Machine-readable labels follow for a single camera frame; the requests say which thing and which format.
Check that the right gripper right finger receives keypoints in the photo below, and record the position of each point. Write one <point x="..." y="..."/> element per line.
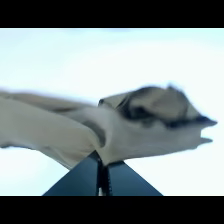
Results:
<point x="133" y="181"/>

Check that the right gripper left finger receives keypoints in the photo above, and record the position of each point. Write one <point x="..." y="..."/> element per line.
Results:
<point x="81" y="180"/>

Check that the brown garment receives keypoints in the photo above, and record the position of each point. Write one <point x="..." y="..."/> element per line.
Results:
<point x="66" y="126"/>

